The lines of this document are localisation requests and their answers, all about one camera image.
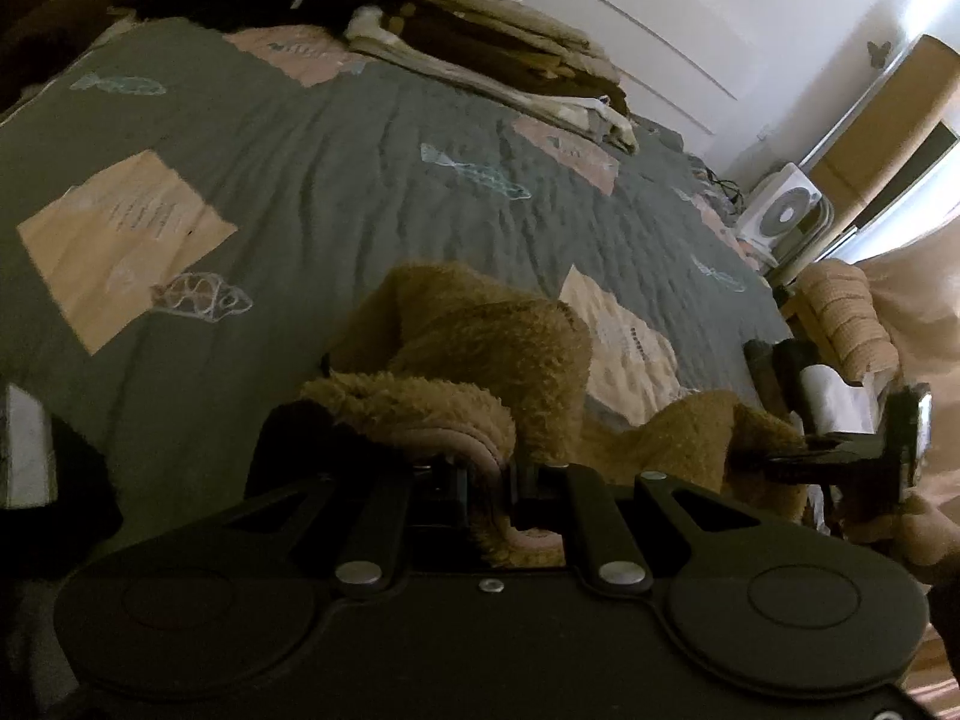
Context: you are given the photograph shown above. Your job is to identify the black jacket brown fleece lining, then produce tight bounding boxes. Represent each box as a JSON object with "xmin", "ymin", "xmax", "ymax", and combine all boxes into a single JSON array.
[{"xmin": 255, "ymin": 261, "xmax": 815, "ymax": 571}]

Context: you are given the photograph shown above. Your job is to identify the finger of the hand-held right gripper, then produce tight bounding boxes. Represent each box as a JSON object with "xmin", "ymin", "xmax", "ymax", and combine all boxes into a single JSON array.
[{"xmin": 748, "ymin": 435, "xmax": 850, "ymax": 479}]

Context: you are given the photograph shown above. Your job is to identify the grey patchwork fish quilt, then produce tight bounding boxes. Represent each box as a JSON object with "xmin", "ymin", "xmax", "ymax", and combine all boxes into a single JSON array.
[{"xmin": 0, "ymin": 15, "xmax": 796, "ymax": 578}]

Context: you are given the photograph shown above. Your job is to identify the tan knitted cloth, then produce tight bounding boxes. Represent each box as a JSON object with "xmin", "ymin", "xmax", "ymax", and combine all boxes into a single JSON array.
[{"xmin": 795, "ymin": 259, "xmax": 899, "ymax": 383}]

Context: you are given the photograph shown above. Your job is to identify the pile of folded beige clothes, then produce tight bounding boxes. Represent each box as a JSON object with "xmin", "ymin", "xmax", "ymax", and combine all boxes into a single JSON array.
[{"xmin": 345, "ymin": 0, "xmax": 638, "ymax": 155}]

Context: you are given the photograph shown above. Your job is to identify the black cable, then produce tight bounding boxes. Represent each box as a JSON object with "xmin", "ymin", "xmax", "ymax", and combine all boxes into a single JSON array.
[{"xmin": 705, "ymin": 171, "xmax": 745, "ymax": 212}]

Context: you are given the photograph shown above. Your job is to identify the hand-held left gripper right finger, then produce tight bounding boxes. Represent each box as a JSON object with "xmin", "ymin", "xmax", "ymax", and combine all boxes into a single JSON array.
[{"xmin": 516, "ymin": 462, "xmax": 760, "ymax": 595}]

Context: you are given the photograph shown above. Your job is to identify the person's right hand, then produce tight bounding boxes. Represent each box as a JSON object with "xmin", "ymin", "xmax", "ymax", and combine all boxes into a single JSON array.
[{"xmin": 840, "ymin": 496, "xmax": 960, "ymax": 587}]

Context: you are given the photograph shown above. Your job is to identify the white box fan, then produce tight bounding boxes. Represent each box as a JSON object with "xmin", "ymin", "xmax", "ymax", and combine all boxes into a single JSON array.
[{"xmin": 739, "ymin": 163, "xmax": 835, "ymax": 271}]

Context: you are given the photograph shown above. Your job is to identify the pale grey cloth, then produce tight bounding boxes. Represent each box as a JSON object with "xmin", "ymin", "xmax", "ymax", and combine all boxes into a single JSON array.
[{"xmin": 0, "ymin": 381, "xmax": 55, "ymax": 511}]

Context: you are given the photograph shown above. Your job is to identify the peach curtain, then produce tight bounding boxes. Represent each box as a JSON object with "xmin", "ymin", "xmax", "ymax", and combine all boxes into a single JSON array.
[{"xmin": 855, "ymin": 221, "xmax": 960, "ymax": 526}]

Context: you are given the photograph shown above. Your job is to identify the brown cardboard panel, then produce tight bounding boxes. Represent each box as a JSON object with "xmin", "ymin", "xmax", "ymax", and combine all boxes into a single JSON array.
[{"xmin": 810, "ymin": 34, "xmax": 960, "ymax": 241}]

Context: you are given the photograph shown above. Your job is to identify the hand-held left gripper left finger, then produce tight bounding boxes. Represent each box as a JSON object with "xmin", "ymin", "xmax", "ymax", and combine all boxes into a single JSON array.
[{"xmin": 225, "ymin": 463, "xmax": 475, "ymax": 595}]

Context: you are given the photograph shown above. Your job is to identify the white towel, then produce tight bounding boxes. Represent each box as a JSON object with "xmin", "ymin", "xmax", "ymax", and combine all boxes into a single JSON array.
[{"xmin": 799, "ymin": 364, "xmax": 875, "ymax": 436}]

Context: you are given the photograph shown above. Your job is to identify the folded white and black clothes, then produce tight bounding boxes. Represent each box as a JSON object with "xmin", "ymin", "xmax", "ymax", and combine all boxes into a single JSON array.
[{"xmin": 742, "ymin": 337, "xmax": 818, "ymax": 421}]

